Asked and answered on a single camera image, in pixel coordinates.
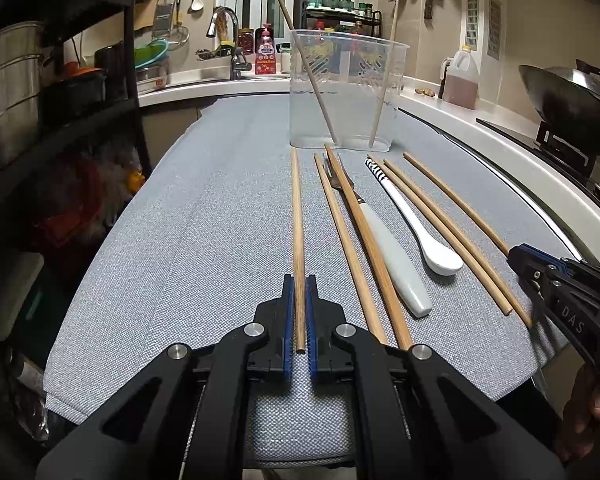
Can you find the wooden chopstick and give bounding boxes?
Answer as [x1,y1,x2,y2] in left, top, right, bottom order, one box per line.
[313,154,388,346]
[291,148,307,354]
[369,4,400,147]
[367,154,512,317]
[403,152,512,257]
[273,0,340,147]
[324,144,414,351]
[383,159,533,330]

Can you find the green plastic basin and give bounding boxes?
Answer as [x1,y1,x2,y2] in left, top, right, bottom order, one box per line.
[134,42,170,68]

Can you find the black gas stove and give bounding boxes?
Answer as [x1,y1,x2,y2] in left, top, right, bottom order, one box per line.
[476,117,600,221]

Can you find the white handled metal fork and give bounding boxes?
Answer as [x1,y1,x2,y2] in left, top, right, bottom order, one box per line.
[324,146,433,318]

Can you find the metal grater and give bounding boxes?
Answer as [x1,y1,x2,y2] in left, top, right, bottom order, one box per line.
[152,0,176,38]

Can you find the grey woven table mat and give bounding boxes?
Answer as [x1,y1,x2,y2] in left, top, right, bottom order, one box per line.
[42,92,581,466]

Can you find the black pot orange lid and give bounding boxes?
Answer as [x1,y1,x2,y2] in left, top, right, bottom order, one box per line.
[45,62,106,111]

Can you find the cooking oil jug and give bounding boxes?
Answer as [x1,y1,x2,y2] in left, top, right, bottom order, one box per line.
[440,45,481,110]

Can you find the steel tray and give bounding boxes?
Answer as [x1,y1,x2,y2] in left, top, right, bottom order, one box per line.
[136,62,171,92]

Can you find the chrome kitchen faucet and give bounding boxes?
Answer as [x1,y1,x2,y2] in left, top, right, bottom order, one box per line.
[207,7,253,81]

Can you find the black shelf rack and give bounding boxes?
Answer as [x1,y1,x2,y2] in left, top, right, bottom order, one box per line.
[0,0,153,311]

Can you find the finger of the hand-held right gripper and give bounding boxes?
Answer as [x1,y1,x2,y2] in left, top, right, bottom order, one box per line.
[511,259,557,307]
[508,243,600,281]

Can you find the person's right hand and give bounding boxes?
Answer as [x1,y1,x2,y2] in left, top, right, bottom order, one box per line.
[555,366,600,466]

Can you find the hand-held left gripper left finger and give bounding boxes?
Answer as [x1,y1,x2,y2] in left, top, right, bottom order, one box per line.
[35,275,296,480]

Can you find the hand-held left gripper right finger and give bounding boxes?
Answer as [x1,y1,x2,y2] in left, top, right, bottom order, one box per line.
[305,275,566,480]

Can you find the black spice rack with bottles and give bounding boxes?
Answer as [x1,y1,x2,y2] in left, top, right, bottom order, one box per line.
[302,0,383,41]

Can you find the white spoon striped handle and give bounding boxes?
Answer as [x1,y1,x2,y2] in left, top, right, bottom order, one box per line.
[365,157,465,277]

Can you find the black wok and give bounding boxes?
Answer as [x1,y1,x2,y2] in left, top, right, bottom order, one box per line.
[519,59,600,156]

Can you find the clear plastic container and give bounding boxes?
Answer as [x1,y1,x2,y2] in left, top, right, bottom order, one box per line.
[289,29,412,153]

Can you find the wide wall vent grille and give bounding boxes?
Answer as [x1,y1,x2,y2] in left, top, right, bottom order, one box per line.
[488,0,502,57]

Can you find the steel stockpot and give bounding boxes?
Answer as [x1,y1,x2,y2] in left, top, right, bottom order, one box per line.
[0,22,46,171]

